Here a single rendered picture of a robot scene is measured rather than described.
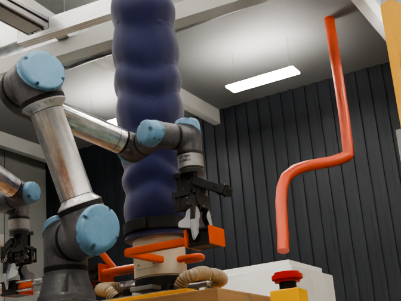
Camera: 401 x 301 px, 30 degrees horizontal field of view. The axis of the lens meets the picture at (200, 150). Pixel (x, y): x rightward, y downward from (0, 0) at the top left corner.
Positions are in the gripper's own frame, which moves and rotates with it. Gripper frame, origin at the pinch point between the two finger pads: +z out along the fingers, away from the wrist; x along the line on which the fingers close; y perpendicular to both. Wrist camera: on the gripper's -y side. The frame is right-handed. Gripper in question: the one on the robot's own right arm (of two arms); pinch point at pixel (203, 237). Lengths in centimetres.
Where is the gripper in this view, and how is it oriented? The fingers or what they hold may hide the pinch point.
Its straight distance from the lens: 208.5
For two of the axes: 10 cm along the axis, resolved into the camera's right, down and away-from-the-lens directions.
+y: -8.8, 2.3, 4.2
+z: 0.9, 9.4, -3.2
